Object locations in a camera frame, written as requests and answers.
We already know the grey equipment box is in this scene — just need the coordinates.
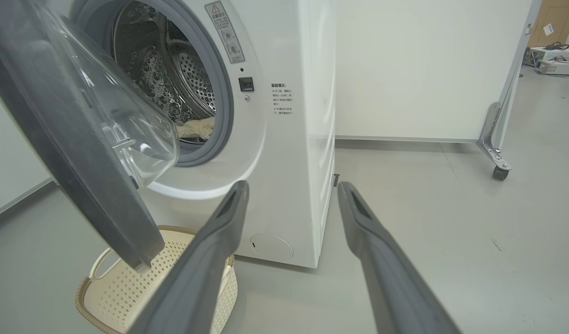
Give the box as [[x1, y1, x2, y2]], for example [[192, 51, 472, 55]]
[[535, 60, 569, 76]]

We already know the white equipment box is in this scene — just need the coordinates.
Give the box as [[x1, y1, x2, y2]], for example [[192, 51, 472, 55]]
[[530, 46, 569, 62]]

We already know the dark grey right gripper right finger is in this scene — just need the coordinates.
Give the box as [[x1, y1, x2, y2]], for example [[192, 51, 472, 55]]
[[336, 180, 462, 334]]

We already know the white front-load washing machine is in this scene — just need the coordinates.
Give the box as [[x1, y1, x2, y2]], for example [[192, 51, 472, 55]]
[[48, 0, 337, 270]]

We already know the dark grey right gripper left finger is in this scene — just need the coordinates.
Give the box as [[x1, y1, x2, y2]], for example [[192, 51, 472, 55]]
[[128, 180, 251, 334]]

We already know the white partition panel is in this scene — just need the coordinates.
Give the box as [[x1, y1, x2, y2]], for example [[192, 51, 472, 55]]
[[336, 0, 543, 143]]

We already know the perforated steel washer drum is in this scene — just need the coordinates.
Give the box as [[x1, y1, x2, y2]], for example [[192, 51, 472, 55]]
[[113, 0, 218, 140]]

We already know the cream garment with blue straps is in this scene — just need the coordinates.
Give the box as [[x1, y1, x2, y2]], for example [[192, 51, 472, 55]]
[[175, 116, 216, 142]]

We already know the grey warning sticker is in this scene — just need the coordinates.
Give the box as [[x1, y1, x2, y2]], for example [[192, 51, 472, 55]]
[[205, 1, 246, 64]]

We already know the cream perforated basket brown rim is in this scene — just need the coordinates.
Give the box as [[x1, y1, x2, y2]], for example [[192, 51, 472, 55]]
[[75, 226, 239, 334]]

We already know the grey metal leg with caster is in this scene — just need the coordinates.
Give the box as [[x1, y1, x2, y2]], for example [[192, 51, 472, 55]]
[[477, 101, 513, 181]]

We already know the round white filter cover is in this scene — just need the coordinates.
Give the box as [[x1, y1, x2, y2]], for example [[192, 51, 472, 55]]
[[250, 233, 294, 261]]

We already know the black round glass washer door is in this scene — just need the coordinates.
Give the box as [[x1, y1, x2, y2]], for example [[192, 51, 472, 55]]
[[0, 0, 181, 274]]

